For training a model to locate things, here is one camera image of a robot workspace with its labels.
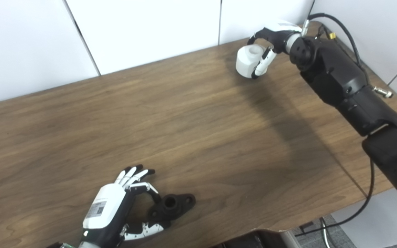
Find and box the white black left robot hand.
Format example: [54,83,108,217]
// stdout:
[80,165,171,248]

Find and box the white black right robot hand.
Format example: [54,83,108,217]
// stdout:
[247,21,303,80]

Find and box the black robot torso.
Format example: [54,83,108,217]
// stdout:
[212,229,288,248]

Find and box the black flanged holder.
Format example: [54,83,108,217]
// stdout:
[148,194,196,222]

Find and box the metal tube under table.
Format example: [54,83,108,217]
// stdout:
[320,217,330,248]

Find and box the round white piece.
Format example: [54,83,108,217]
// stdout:
[236,44,271,79]

